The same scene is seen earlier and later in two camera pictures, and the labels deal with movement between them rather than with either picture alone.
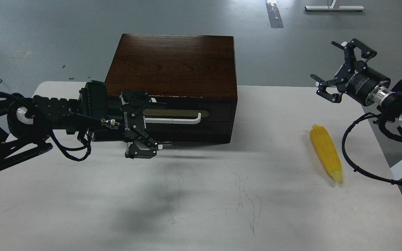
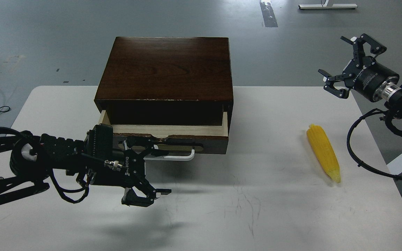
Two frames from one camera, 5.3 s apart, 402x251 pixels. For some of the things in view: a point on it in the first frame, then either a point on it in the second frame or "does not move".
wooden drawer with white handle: [190, 115] → [182, 142]
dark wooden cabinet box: [195, 75] does not move
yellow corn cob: [326, 151] does not move
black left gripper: [106, 118] → [107, 166]
